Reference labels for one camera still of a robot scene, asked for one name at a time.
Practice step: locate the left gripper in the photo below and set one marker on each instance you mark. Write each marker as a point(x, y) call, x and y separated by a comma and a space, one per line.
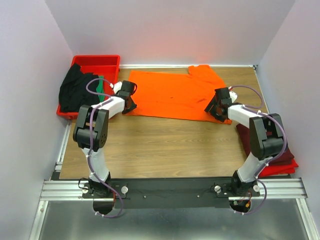
point(129, 104)

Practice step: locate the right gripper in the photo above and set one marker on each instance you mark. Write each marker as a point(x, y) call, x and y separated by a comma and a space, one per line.
point(215, 109)

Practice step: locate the orange t-shirt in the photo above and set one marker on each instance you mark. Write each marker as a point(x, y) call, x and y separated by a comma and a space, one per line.
point(175, 96)

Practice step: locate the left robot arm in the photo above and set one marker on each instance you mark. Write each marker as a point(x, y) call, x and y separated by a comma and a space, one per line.
point(91, 132)

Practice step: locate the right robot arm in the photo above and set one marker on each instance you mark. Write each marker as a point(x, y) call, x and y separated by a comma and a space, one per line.
point(267, 137)

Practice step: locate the green t-shirt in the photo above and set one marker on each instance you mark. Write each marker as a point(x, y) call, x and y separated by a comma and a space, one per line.
point(100, 88)

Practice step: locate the folded maroon t-shirt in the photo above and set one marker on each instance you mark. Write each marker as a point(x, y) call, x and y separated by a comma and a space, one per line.
point(286, 159)

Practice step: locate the red plastic bin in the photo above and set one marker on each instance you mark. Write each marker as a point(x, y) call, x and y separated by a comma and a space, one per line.
point(101, 65)

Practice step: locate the black t-shirt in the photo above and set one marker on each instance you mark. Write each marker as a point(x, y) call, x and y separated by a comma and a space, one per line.
point(73, 93)

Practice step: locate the folded red t-shirt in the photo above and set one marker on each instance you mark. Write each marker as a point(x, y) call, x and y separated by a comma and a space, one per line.
point(273, 170)

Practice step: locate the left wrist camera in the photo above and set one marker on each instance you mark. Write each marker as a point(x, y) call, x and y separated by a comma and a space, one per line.
point(116, 87)

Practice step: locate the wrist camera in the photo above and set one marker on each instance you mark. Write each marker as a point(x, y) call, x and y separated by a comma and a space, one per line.
point(233, 96)
point(116, 87)

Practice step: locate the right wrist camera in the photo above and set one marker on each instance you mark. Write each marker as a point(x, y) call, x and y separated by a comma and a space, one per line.
point(233, 96)

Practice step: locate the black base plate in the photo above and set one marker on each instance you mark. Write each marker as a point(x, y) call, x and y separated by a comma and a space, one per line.
point(169, 193)

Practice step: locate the aluminium frame rail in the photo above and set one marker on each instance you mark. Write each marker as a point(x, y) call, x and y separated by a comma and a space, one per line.
point(283, 214)

